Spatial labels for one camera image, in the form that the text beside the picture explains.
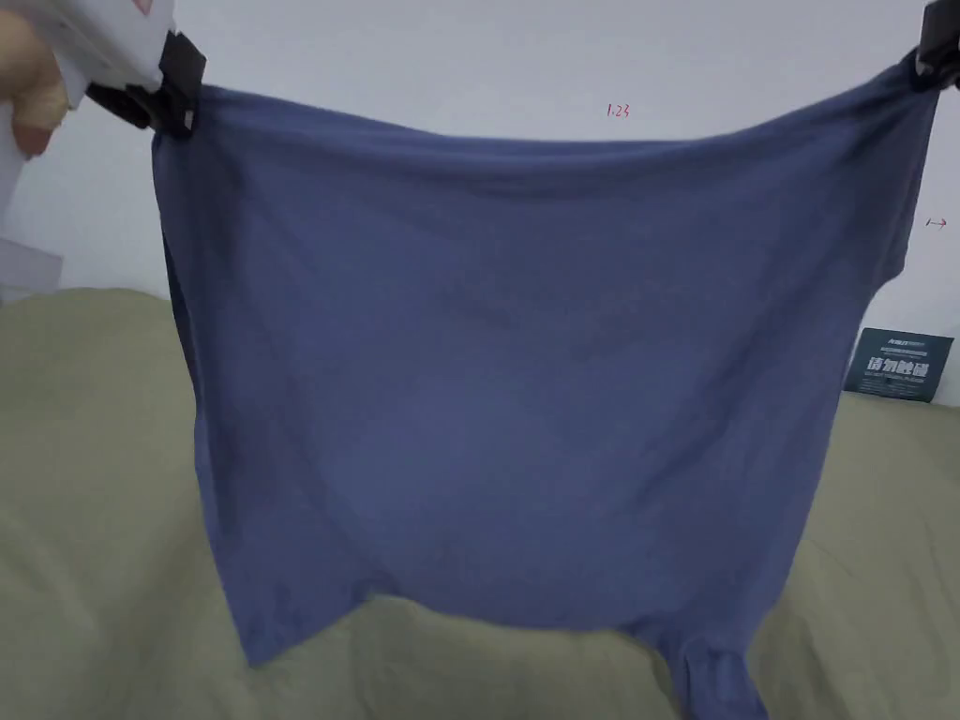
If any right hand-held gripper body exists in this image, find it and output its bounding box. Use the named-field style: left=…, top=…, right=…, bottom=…
left=922, top=0, right=960, bottom=51

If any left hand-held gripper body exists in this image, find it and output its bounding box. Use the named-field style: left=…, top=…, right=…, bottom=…
left=0, top=0, right=208, bottom=226

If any dark blue shirt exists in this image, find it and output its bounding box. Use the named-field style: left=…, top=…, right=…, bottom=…
left=149, top=63, right=940, bottom=720

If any person's left hand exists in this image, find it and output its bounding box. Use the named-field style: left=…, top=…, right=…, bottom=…
left=0, top=13, right=70, bottom=160

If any white box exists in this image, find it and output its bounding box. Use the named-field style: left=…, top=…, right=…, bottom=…
left=0, top=237, right=66, bottom=304

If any dark sign card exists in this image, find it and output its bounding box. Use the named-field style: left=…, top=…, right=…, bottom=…
left=843, top=326, right=943, bottom=407

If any bed with pale green sheet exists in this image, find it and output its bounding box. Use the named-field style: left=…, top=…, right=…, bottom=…
left=0, top=288, right=960, bottom=720

